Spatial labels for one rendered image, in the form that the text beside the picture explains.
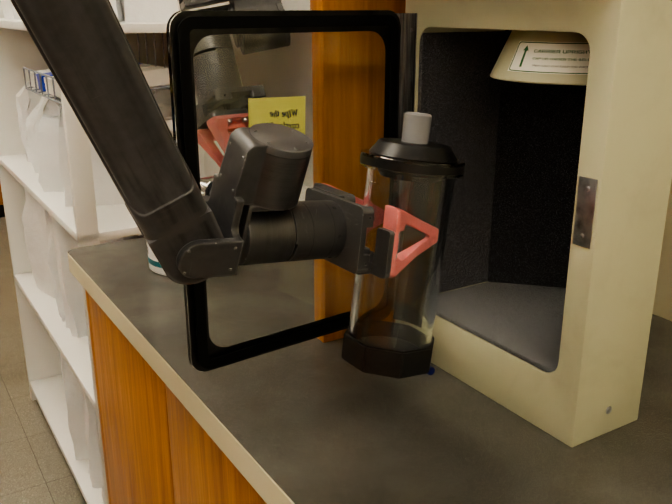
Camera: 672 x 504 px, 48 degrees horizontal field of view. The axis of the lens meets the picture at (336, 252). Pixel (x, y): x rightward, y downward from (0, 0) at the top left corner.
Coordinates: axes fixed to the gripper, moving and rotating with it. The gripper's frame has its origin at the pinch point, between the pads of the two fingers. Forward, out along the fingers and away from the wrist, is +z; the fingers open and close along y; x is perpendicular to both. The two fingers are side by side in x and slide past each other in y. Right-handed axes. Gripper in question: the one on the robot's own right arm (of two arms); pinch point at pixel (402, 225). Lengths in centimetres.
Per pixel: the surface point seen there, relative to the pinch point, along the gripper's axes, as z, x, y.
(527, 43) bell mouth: 13.3, -19.8, -1.3
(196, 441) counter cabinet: -9.1, 37.3, 27.8
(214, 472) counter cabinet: -9.2, 38.8, 21.6
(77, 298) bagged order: 6, 55, 142
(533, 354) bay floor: 15.7, 14.1, -7.2
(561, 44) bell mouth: 14.3, -19.9, -5.0
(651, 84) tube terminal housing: 16.2, -16.7, -15.1
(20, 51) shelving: 6, -9, 209
